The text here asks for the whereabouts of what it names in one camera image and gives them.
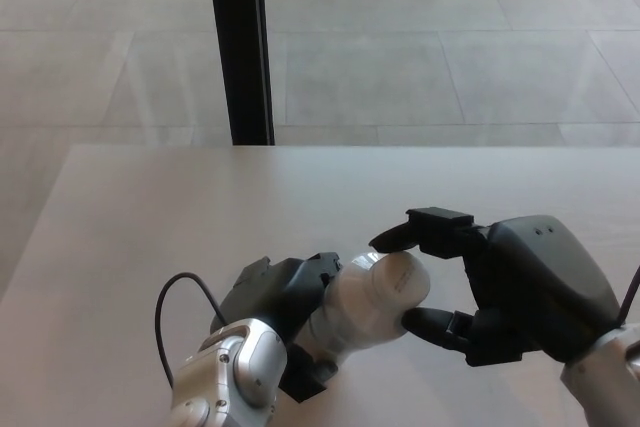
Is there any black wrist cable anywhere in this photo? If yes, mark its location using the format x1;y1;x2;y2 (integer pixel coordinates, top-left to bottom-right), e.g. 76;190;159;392
154;272;227;391
617;264;640;328

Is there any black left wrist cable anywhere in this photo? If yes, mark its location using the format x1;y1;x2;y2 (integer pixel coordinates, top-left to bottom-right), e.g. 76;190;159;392
154;272;227;391

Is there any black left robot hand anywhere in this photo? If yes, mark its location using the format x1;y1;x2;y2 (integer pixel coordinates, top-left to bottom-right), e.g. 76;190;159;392
209;251;346;404

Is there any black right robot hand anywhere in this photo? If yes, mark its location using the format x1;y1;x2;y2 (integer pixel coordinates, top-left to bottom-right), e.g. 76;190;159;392
368;206;624;368

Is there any white plastic bottle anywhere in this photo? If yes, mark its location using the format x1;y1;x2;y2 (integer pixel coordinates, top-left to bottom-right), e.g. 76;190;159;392
299;250;409;363

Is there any white screw cap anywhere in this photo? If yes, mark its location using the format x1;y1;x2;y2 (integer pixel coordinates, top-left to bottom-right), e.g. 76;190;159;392
372;251;432;311

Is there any black vertical window post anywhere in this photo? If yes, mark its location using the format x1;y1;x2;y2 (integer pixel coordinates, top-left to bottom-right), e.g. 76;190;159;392
204;0;276;147

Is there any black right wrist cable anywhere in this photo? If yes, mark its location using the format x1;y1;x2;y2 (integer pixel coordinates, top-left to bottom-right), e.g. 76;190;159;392
617;264;640;328

